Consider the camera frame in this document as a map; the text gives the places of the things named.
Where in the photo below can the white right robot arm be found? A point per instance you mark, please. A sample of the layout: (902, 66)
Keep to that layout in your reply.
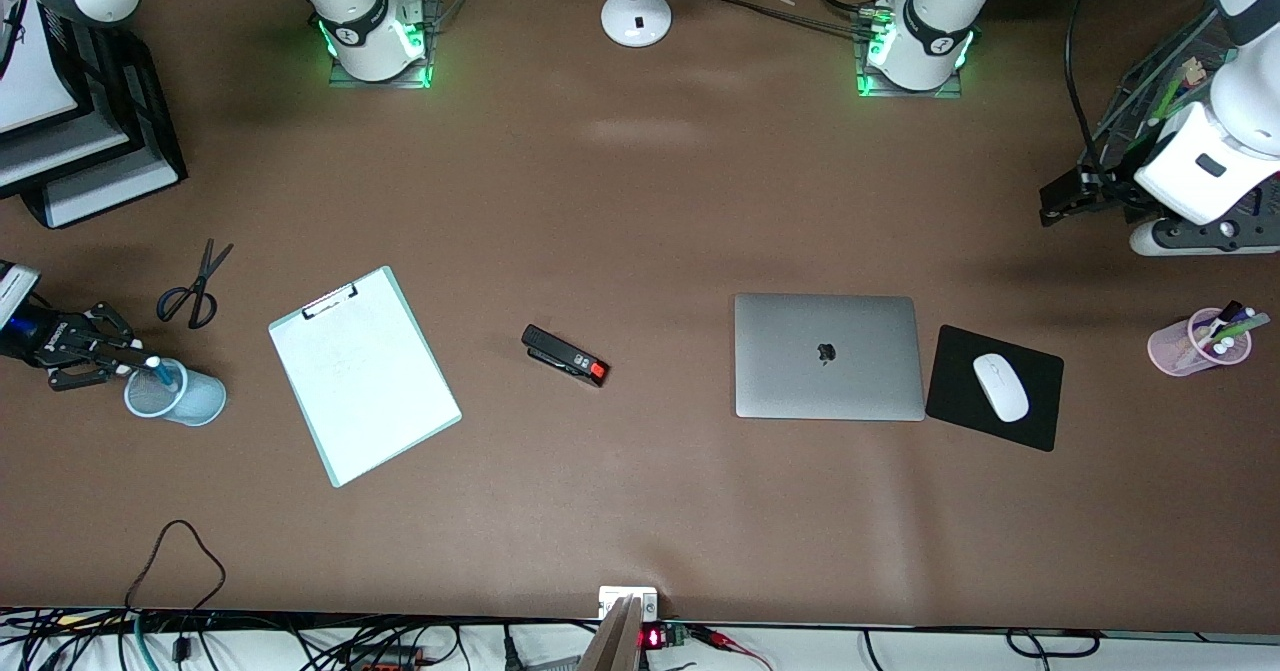
(365, 21)

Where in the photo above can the black plug adapter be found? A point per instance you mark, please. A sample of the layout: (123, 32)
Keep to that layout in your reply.
(181, 649)

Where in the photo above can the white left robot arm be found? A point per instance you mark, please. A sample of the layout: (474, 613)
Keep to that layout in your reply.
(935, 21)

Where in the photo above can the white paper sheet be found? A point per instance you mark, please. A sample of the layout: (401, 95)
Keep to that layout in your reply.
(370, 381)

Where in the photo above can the tan wooden clip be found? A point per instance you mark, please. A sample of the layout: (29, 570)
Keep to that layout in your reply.
(1196, 73)

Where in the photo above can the white capped marker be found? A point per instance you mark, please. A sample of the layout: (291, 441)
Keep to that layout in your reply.
(1224, 348)

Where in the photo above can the black stapler with red tip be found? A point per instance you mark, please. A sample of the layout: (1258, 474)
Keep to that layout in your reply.
(560, 353)

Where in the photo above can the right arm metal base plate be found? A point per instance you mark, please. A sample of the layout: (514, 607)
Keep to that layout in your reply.
(385, 84)

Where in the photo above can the white computer mouse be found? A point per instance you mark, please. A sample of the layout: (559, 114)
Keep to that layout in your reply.
(1000, 386)

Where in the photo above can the small red display module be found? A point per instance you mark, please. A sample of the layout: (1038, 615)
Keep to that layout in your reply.
(652, 639)

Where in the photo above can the pink translucent pen cup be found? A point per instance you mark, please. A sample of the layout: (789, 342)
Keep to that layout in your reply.
(1175, 349)

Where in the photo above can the teal clipboard with black clip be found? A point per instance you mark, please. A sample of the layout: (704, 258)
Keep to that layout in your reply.
(336, 479)

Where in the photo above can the white lamp base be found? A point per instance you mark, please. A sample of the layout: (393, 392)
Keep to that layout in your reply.
(636, 21)

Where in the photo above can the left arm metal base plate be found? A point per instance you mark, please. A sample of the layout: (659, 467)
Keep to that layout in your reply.
(905, 93)

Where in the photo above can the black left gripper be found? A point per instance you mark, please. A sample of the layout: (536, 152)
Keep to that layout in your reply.
(1113, 187)

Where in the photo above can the light blue mesh pen cup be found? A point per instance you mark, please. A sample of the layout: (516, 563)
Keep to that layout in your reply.
(200, 406)

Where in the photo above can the silver laptop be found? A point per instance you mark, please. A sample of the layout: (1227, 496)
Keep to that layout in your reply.
(800, 381)

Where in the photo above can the light green marker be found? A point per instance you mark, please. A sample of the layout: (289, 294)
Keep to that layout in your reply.
(1245, 327)

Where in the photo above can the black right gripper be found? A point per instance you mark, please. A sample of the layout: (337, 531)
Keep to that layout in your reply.
(58, 337)

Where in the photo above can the black stacked paper tray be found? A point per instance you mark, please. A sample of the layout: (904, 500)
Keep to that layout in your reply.
(150, 131)

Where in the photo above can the orange power strip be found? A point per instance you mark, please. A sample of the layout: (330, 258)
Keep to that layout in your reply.
(385, 661)

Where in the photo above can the wooden board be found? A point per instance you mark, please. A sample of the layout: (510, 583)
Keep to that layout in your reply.
(615, 646)

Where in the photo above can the dark purple marker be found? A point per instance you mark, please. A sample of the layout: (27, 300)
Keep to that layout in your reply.
(1230, 311)

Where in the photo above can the black mouse pad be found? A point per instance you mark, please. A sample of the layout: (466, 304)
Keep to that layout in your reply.
(950, 401)

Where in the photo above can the blue marker with white cap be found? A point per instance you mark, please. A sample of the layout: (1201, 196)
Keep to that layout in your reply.
(165, 376)

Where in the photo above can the black and blue scissors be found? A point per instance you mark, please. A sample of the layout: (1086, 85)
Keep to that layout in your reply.
(203, 279)

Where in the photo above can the white outlet box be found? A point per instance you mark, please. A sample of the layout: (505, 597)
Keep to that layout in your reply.
(612, 599)

